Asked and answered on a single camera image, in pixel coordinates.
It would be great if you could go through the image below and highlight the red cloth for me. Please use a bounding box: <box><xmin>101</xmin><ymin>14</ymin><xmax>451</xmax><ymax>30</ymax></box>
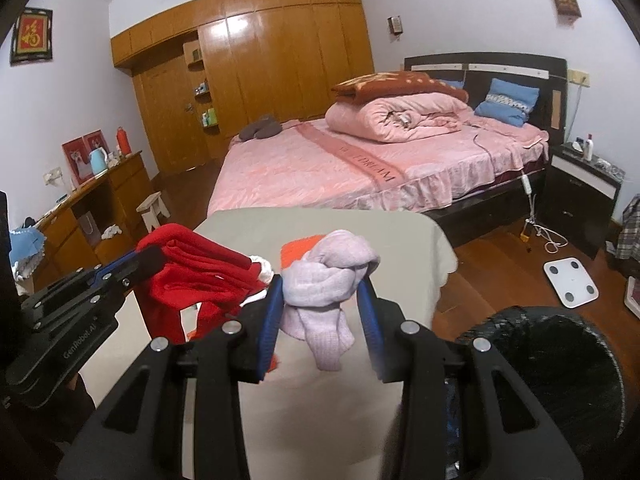
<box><xmin>135</xmin><ymin>225</ymin><xmax>271</xmax><ymax>346</ymax></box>

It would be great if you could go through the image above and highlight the flat white box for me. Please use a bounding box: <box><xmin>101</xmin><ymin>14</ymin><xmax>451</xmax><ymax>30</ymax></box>
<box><xmin>622</xmin><ymin>275</ymin><xmax>640</xmax><ymax>318</ymax></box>

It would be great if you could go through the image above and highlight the black white nightstand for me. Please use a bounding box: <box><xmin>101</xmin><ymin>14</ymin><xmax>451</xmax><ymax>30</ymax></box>
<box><xmin>542</xmin><ymin>142</ymin><xmax>623</xmax><ymax>261</ymax></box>

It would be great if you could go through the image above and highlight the wooden wardrobe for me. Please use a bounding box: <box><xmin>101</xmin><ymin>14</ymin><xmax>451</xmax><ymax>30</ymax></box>
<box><xmin>110</xmin><ymin>0</ymin><xmax>376</xmax><ymax>176</ymax></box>

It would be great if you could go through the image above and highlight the small white stool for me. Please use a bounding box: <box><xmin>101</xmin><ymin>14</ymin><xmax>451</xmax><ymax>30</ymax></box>
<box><xmin>136</xmin><ymin>191</ymin><xmax>168</xmax><ymax>233</ymax></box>

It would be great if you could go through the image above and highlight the person's left forearm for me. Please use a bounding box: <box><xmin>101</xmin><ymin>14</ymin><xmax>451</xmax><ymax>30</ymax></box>
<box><xmin>30</xmin><ymin>372</ymin><xmax>98</xmax><ymax>480</ymax></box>

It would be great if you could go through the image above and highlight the large blue pillow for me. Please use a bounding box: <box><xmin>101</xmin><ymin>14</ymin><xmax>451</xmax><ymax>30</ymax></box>
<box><xmin>474</xmin><ymin>78</ymin><xmax>541</xmax><ymax>127</ymax></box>

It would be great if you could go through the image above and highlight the bed with pink sheet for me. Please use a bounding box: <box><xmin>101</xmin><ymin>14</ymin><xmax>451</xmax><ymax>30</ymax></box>
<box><xmin>206</xmin><ymin>110</ymin><xmax>551</xmax><ymax>251</ymax></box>

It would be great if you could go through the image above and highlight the folded pink quilt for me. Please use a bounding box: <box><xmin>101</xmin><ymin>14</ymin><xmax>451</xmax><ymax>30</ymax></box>
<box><xmin>325</xmin><ymin>92</ymin><xmax>473</xmax><ymax>142</ymax></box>

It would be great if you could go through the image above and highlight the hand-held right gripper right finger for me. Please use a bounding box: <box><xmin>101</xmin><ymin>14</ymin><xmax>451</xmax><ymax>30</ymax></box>
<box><xmin>360</xmin><ymin>280</ymin><xmax>583</xmax><ymax>480</ymax></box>

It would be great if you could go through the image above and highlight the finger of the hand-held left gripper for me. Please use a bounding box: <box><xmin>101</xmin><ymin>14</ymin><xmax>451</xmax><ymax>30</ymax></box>
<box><xmin>20</xmin><ymin>254</ymin><xmax>143</xmax><ymax>313</ymax></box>
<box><xmin>30</xmin><ymin>246</ymin><xmax>167</xmax><ymax>343</ymax></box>

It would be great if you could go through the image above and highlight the white paper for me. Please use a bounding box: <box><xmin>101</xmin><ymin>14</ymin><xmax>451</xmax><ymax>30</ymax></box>
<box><xmin>247</xmin><ymin>255</ymin><xmax>275</xmax><ymax>283</ymax></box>

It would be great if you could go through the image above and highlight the folded brown patterned blanket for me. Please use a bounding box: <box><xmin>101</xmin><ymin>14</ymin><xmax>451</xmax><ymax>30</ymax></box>
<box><xmin>330</xmin><ymin>71</ymin><xmax>470</xmax><ymax>106</ymax></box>

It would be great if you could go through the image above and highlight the white bathroom scale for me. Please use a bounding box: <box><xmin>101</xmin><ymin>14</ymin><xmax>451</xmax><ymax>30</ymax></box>
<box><xmin>544</xmin><ymin>256</ymin><xmax>600</xmax><ymax>308</ymax></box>

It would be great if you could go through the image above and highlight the plaid garment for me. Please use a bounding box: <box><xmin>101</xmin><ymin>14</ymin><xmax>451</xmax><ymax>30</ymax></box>
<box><xmin>612</xmin><ymin>195</ymin><xmax>640</xmax><ymax>261</ymax></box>

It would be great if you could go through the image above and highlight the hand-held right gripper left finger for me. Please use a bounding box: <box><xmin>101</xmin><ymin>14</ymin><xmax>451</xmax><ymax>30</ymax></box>
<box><xmin>57</xmin><ymin>275</ymin><xmax>286</xmax><ymax>480</ymax></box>

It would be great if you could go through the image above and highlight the red framed wall picture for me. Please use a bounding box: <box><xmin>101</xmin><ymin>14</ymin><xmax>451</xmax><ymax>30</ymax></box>
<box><xmin>10</xmin><ymin>7</ymin><xmax>53</xmax><ymax>65</ymax></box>

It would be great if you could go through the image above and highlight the wooden desk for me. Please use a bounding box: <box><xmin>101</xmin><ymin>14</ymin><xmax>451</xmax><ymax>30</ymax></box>
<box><xmin>25</xmin><ymin>150</ymin><xmax>156</xmax><ymax>291</ymax></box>

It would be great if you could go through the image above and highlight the beige tablecloth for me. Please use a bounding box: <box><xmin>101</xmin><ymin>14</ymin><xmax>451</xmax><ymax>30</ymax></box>
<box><xmin>75</xmin><ymin>207</ymin><xmax>458</xmax><ymax>480</ymax></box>

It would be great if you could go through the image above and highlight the light blue cloth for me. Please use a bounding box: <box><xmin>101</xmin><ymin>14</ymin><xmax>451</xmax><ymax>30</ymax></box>
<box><xmin>10</xmin><ymin>225</ymin><xmax>48</xmax><ymax>266</ymax></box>

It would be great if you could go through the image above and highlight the red photo frame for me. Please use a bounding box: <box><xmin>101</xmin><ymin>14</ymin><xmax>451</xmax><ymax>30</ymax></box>
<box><xmin>62</xmin><ymin>138</ymin><xmax>96</xmax><ymax>186</ymax></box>
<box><xmin>82</xmin><ymin>131</ymin><xmax>111</xmax><ymax>161</ymax></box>

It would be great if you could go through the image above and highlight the lavender knitted sock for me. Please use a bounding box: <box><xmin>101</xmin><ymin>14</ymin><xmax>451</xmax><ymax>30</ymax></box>
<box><xmin>280</xmin><ymin>230</ymin><xmax>382</xmax><ymax>372</ymax></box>

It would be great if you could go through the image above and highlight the dark wooden headboard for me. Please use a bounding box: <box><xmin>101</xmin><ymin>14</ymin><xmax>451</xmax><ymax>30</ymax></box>
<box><xmin>404</xmin><ymin>52</ymin><xmax>568</xmax><ymax>143</ymax></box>

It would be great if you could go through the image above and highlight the bin with black bag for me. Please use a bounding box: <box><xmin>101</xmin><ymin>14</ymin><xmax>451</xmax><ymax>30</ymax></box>
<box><xmin>440</xmin><ymin>305</ymin><xmax>626</xmax><ymax>480</ymax></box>

